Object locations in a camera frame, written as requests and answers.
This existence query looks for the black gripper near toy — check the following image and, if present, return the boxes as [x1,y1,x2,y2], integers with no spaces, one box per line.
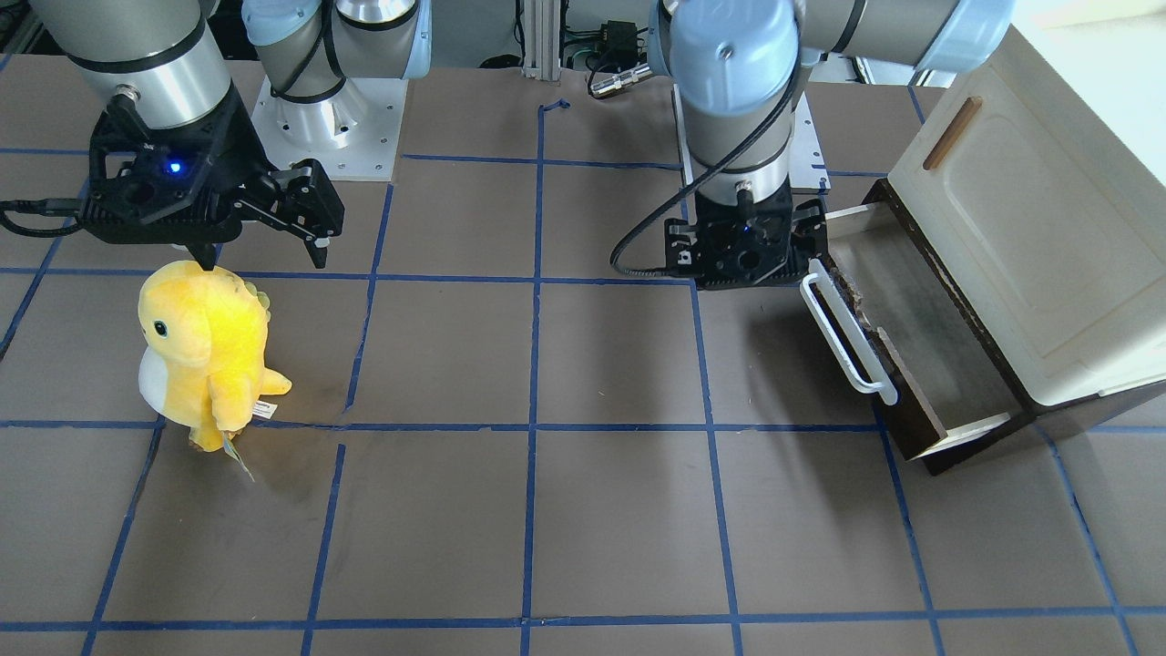
[77,87,345,271]

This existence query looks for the black gripper near drawer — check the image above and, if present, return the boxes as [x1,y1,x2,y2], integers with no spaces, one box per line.
[665,183,828,291]

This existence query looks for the white drawer handle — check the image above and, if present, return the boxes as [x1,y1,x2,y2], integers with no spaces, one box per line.
[799,259,899,405]

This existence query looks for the silver robot arm near toy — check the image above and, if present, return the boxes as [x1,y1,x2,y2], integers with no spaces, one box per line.
[10,1,431,270]

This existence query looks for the dark wooden drawer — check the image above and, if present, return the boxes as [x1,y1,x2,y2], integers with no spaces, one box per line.
[819,179,1163,475]

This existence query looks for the yellow plush dinosaur toy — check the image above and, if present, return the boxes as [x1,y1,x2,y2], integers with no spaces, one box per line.
[136,261,292,452]

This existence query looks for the silver robot arm near drawer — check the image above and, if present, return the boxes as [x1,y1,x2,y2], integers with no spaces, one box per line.
[609,1,1014,291]

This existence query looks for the cream plastic storage box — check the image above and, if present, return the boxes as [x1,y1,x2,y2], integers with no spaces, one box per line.
[888,12,1165,405]

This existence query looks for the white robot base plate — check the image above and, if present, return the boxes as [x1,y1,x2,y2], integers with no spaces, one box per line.
[251,78,409,181]

